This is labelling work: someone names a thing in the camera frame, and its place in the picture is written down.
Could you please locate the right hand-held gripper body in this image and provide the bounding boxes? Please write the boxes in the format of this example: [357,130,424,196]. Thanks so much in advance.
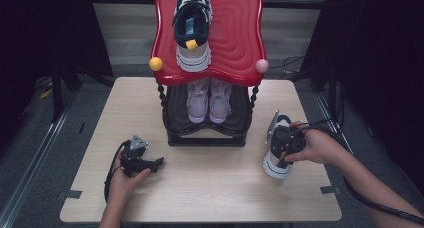
[265,109,307,156]

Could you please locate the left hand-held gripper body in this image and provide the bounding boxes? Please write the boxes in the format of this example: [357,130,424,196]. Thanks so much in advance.
[119,134,150,178]

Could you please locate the navy and white sneaker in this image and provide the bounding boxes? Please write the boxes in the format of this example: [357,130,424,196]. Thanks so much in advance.
[262,114,303,181]
[171,0,214,73]

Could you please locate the purple sandal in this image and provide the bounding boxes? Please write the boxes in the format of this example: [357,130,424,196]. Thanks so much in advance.
[208,77,234,124]
[185,77,211,124]

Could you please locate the red and black shoe rack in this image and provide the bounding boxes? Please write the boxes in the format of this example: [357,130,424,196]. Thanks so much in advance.
[148,0,270,148]

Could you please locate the person's left hand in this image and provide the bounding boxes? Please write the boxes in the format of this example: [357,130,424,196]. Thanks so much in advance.
[107,147,152,206]

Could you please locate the person's right hand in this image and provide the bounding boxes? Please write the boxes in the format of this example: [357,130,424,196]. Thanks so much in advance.
[284,120,349,166]

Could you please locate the grey tape strip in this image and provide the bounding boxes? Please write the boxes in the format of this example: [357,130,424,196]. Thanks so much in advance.
[58,189,83,201]
[320,185,343,196]

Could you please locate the black metal stand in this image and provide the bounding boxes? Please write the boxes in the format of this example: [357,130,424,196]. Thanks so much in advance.
[49,54,116,124]

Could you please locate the yellow item on floor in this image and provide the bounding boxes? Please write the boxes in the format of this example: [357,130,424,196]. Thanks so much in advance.
[38,87,54,101]

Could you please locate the black curtain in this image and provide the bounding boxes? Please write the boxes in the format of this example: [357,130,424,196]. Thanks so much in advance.
[299,0,424,197]
[0,0,114,152]

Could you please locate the black floor cables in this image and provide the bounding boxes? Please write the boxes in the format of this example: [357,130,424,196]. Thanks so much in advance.
[269,55,348,146]

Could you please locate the metal floor rail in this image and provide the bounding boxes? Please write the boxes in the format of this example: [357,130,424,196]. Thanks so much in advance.
[0,87,83,228]
[313,91,396,228]

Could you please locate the right hand-held gripper cable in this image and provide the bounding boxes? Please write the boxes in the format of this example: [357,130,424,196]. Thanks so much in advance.
[292,124,424,226]

